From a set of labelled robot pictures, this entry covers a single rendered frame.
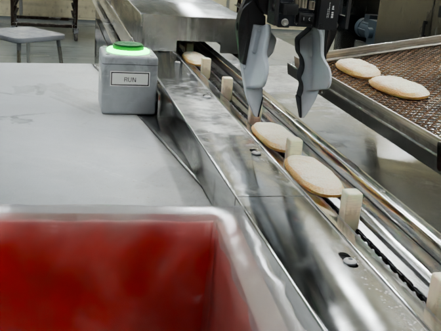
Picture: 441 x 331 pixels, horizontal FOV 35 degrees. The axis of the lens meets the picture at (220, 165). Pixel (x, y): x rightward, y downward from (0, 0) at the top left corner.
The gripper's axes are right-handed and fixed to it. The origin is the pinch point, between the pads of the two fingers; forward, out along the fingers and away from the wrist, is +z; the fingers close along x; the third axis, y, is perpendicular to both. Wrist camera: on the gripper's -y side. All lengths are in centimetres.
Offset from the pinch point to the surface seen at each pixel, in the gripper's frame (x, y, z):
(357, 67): 14.0, -13.1, -1.6
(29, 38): -37, -313, 44
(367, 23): 214, -451, 43
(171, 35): -4.2, -45.3, 0.3
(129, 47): -13.2, -22.0, -1.3
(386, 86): 13.6, -3.7, -1.3
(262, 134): -1.6, 0.8, 3.2
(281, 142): -0.5, 3.9, 3.1
